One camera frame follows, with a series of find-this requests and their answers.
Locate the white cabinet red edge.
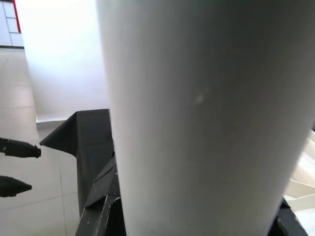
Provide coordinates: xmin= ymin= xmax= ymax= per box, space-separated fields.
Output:
xmin=0 ymin=0 xmax=25 ymax=49

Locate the white plastic table leg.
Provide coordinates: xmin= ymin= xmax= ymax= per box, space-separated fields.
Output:
xmin=95 ymin=0 xmax=315 ymax=236

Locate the white plastic children table top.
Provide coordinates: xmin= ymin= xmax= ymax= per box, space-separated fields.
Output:
xmin=282 ymin=127 xmax=315 ymax=215

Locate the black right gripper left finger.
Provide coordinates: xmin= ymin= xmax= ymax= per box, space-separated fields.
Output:
xmin=75 ymin=150 xmax=126 ymax=236

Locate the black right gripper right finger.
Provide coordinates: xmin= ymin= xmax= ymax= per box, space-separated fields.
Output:
xmin=267 ymin=196 xmax=310 ymax=236

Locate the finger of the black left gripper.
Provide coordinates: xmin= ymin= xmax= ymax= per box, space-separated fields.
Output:
xmin=0 ymin=175 xmax=33 ymax=198
xmin=0 ymin=137 xmax=42 ymax=160

